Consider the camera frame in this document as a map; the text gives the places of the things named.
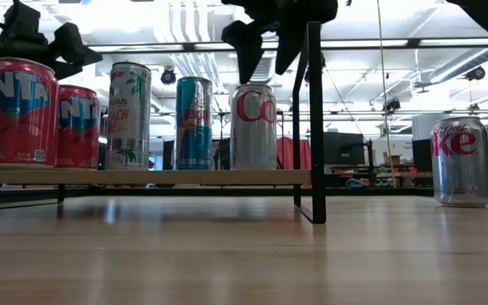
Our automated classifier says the blue silver Red Bull can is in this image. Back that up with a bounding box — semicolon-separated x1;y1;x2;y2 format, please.
175;75;214;171

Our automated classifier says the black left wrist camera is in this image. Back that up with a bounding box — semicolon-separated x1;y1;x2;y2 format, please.
2;0;42;43

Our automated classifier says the long ceiling light bar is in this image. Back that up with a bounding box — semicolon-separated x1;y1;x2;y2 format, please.
86;37;488;54

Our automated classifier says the orange curtain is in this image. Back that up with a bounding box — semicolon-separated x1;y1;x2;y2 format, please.
276;136;313;171

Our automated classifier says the wooden workbench with red items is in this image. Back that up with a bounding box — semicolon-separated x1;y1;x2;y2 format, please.
328;163;434;190

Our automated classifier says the black monitor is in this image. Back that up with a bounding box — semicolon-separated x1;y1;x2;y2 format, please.
323;131;367;166
412;138;434;173

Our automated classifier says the white Celsius can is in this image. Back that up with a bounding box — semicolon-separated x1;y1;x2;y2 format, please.
105;61;153;171

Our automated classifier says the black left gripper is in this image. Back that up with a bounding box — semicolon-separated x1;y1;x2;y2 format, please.
0;22;103;81

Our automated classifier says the black ceiling-mounted camera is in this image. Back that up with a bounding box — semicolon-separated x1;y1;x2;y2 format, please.
160;67;177;86
381;97;402;114
465;65;487;82

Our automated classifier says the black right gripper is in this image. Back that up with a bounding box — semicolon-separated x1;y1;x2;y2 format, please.
221;0;339;85

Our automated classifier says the black aluminium table frame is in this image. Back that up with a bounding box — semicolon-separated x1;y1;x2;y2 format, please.
0;185;488;212

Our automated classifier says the wooden shelf with black frame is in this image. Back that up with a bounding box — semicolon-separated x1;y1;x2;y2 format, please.
0;20;328;225

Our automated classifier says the cardboard box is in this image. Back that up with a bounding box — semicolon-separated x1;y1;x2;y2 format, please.
382;152;402;167

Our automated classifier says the red Fanta can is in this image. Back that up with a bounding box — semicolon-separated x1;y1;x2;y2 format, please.
0;57;60;170
56;84;103;170

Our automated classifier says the silver Diet Coke can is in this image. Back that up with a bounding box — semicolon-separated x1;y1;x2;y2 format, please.
230;83;279;171
429;115;488;208

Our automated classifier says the yellow hanging extension cord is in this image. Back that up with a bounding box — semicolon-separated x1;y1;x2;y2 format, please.
374;0;397;190

